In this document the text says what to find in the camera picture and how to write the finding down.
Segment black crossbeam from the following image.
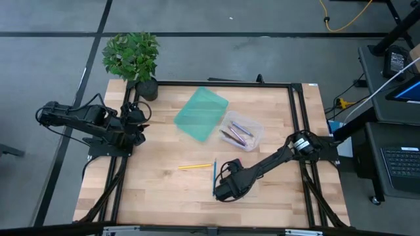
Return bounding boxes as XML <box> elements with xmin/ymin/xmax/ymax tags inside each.
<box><xmin>0</xmin><ymin>222</ymin><xmax>420</xmax><ymax>236</ymax></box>

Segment black power brick with cable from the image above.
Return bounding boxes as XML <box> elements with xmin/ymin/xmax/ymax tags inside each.
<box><xmin>324</xmin><ymin>72</ymin><xmax>370</xmax><ymax>121</ymax></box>

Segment grey chair base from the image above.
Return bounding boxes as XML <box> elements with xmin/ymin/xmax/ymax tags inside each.
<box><xmin>0</xmin><ymin>143</ymin><xmax>26</xmax><ymax>159</ymax></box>

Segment black desk stand leg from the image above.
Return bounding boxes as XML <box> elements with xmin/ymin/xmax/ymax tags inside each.
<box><xmin>369</xmin><ymin>0</ymin><xmax>420</xmax><ymax>57</ymax></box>

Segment potted green plant black pot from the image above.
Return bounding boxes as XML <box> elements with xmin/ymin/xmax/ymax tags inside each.
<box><xmin>101</xmin><ymin>31</ymin><xmax>161</xmax><ymax>102</ymax></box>

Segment black aluminium table frame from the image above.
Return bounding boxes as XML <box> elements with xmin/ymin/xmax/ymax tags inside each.
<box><xmin>73</xmin><ymin>80</ymin><xmax>350</xmax><ymax>230</ymax></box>

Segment blue-grey pen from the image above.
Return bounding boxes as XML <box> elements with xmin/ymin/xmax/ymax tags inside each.
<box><xmin>231</xmin><ymin>121</ymin><xmax>254</xmax><ymax>138</ymax></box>

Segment dark grey desk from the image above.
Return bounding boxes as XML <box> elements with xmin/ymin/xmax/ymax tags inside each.
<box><xmin>357</xmin><ymin>44</ymin><xmax>420</xmax><ymax>126</ymax></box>

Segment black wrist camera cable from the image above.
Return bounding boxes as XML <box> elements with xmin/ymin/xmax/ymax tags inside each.
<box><xmin>73</xmin><ymin>93</ymin><xmax>152</xmax><ymax>126</ymax></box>

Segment clear plastic bin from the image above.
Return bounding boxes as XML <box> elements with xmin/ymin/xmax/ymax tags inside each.
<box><xmin>218</xmin><ymin>110</ymin><xmax>265</xmax><ymax>153</ymax></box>

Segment white cable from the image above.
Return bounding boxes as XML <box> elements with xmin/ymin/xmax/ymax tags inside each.
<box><xmin>343</xmin><ymin>57</ymin><xmax>420</xmax><ymax>124</ymax></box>

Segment dark brown pencil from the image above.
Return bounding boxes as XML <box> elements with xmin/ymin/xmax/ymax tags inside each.
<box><xmin>219</xmin><ymin>130</ymin><xmax>245</xmax><ymax>147</ymax></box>

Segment tablet with blue screen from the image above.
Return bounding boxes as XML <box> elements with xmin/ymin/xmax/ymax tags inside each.
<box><xmin>385</xmin><ymin>74</ymin><xmax>420</xmax><ymax>105</ymax></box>

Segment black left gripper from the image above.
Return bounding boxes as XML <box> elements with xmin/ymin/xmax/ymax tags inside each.
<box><xmin>124</xmin><ymin>108</ymin><xmax>151</xmax><ymax>147</ymax></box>

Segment blue pencil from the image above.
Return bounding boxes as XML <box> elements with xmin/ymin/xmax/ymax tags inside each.
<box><xmin>212</xmin><ymin>159</ymin><xmax>218</xmax><ymax>197</ymax></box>

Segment blue white box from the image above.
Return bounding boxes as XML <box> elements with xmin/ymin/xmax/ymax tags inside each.
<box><xmin>327</xmin><ymin>119</ymin><xmax>345</xmax><ymax>134</ymax></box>

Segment brown cardboard piece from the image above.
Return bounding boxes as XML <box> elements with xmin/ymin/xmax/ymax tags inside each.
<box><xmin>409</xmin><ymin>43</ymin><xmax>420</xmax><ymax>73</ymax></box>

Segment dark rolling desk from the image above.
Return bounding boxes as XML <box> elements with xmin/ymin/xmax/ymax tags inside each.
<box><xmin>365</xmin><ymin>121</ymin><xmax>420</xmax><ymax>206</ymax></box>

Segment black desk crossbar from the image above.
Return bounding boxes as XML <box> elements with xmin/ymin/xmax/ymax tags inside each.
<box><xmin>333</xmin><ymin>107</ymin><xmax>377</xmax><ymax>142</ymax></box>

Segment yellow cable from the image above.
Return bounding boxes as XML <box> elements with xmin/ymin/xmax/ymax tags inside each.
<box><xmin>319</xmin><ymin>0</ymin><xmax>374</xmax><ymax>33</ymax></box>

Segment yellow pencil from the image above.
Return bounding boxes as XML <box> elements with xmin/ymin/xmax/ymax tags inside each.
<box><xmin>178</xmin><ymin>163</ymin><xmax>213</xmax><ymax>170</ymax></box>

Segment black laptop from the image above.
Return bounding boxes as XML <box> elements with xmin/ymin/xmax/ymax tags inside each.
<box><xmin>380</xmin><ymin>146</ymin><xmax>420</xmax><ymax>195</ymax></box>

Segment black power adapter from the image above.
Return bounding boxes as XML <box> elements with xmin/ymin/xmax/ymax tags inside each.
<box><xmin>383</xmin><ymin>45</ymin><xmax>410</xmax><ymax>82</ymax></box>

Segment white paper sheet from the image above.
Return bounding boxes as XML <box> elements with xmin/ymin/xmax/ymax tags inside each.
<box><xmin>337</xmin><ymin>136</ymin><xmax>354</xmax><ymax>159</ymax></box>

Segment silver bracket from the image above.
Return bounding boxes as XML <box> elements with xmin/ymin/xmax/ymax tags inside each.
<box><xmin>284</xmin><ymin>228</ymin><xmax>324</xmax><ymax>236</ymax></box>
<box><xmin>102</xmin><ymin>225</ymin><xmax>141</xmax><ymax>236</ymax></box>

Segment yellow plug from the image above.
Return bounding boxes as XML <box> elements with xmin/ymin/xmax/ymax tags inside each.
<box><xmin>335</xmin><ymin>97</ymin><xmax>354</xmax><ymax>111</ymax></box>

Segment teal plastic bin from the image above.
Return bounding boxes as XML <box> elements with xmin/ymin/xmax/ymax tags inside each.
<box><xmin>173</xmin><ymin>86</ymin><xmax>230</xmax><ymax>143</ymax></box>

